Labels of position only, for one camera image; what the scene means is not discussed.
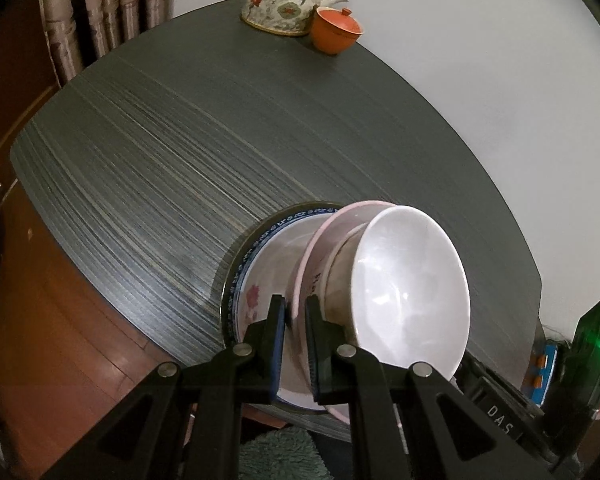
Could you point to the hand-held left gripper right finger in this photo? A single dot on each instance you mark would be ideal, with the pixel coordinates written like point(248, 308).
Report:
point(312, 345)

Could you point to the large blue floral plate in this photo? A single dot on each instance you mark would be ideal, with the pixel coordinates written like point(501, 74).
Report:
point(226, 290)

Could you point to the green fuzzy rug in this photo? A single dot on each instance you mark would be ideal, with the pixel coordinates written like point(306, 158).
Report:
point(280, 455)

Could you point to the beige patterned curtain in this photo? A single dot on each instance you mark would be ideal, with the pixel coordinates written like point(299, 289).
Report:
point(105, 10)

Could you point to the brown wooden cabinet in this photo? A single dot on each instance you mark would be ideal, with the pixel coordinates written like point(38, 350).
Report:
point(10, 110)

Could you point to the pink bowl with white inside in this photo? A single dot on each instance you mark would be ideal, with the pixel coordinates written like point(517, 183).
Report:
point(360, 208)

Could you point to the white bowl with pink base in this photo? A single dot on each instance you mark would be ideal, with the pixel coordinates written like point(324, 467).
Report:
point(410, 285)

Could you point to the blue box with orange marks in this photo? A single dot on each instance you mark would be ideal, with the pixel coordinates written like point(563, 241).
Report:
point(545, 375)

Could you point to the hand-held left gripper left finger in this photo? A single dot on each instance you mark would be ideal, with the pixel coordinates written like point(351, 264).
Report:
point(278, 345)

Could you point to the white plate with pink flowers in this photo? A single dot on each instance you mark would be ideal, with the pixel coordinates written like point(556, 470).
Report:
point(275, 270)

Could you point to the orange lidded cup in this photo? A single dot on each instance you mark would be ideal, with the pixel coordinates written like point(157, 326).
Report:
point(335, 32)

